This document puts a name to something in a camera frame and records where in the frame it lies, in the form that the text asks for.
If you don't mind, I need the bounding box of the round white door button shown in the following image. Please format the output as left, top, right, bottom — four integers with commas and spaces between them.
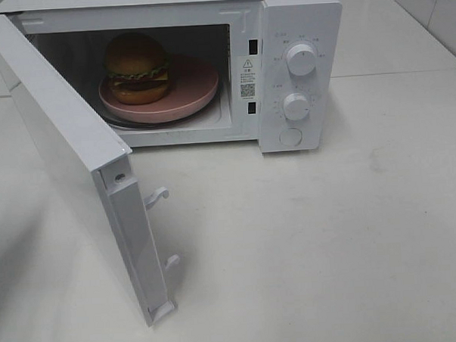
279, 128, 302, 147

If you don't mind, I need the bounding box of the pink round plate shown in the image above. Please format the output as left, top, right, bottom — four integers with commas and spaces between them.
98, 54, 219, 125

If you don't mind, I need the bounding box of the white microwave door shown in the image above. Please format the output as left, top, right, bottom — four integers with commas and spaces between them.
0, 15, 178, 325

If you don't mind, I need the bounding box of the burger with lettuce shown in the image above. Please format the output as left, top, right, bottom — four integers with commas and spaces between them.
104, 33, 170, 105

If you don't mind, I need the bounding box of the glass microwave turntable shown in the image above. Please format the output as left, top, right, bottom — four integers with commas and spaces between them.
101, 95, 222, 131

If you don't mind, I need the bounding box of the lower white timer knob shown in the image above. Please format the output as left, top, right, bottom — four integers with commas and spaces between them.
283, 93, 311, 121

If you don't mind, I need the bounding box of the white warning label sticker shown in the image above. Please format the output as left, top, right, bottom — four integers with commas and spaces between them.
237, 56, 259, 100

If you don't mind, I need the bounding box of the white microwave oven body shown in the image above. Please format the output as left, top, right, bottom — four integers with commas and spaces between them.
0, 0, 342, 153

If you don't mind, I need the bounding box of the upper white power knob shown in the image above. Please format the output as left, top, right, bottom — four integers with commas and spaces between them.
285, 41, 317, 76

